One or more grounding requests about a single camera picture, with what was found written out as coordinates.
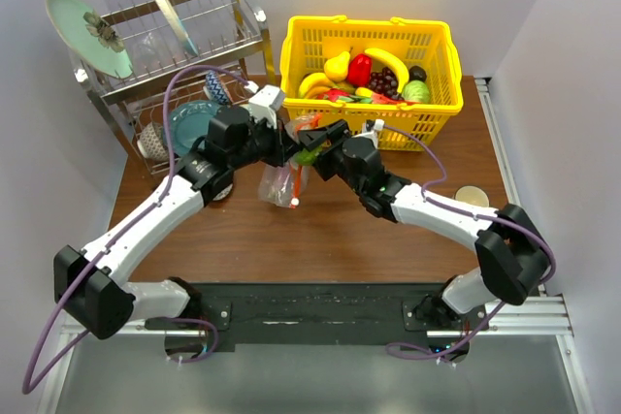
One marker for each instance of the long yellow banana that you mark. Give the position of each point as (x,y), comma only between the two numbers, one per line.
(395,64)

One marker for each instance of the corn cob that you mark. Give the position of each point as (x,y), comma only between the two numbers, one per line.
(365,94)

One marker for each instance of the red bell pepper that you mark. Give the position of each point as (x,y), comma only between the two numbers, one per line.
(359,70)

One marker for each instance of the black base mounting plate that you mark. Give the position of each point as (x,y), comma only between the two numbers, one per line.
(369,314)

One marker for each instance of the red dragon fruit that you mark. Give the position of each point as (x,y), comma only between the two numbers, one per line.
(336,95)

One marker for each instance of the cream and blue plate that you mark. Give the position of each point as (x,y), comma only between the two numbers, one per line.
(171,16)

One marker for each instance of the steel two-tier dish rack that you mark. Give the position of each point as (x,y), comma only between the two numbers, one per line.
(225,32)

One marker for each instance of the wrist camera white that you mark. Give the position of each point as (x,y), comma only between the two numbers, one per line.
(265,104)
(372,128)

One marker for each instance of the dark avocado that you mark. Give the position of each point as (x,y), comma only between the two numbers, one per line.
(417,73)

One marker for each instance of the dark purple grapes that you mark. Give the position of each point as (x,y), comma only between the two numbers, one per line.
(385,83)

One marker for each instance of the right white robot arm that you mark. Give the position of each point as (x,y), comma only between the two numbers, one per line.
(512,258)

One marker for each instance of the blue zigzag patterned cup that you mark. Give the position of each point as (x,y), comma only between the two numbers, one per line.
(216,90)

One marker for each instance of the watermelon slice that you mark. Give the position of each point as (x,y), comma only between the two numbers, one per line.
(381,99)

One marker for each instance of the mint green floral plate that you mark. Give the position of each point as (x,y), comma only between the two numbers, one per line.
(90,36)

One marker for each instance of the black white leaf bowl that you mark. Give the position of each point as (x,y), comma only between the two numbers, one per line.
(224,193)

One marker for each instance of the small green lime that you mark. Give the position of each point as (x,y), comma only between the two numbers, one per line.
(306,157)

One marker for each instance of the teal scalloped plate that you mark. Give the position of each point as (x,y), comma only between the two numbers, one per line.
(189,121)

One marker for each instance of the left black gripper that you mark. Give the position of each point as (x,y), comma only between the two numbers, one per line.
(280,150)

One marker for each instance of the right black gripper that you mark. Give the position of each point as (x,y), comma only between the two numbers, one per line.
(317,138)

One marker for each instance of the yellow banana bunch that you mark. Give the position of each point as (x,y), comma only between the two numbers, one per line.
(320,81)

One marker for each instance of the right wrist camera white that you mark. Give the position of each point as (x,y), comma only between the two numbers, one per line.
(372,128)

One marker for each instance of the patterned cup on rack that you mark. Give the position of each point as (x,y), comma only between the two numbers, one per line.
(151,143)

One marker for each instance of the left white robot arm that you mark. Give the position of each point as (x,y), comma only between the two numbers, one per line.
(92,284)

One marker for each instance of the yellow pear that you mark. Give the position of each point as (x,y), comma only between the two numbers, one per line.
(336,68)

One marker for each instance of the green cabbage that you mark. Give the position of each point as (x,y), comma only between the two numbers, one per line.
(416,91)

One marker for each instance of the clear orange zip bag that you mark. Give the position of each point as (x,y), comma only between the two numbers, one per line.
(283,186)

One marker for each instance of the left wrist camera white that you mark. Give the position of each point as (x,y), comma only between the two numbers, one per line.
(265,104)

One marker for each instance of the cream mug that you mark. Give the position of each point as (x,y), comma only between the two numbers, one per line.
(472,195)

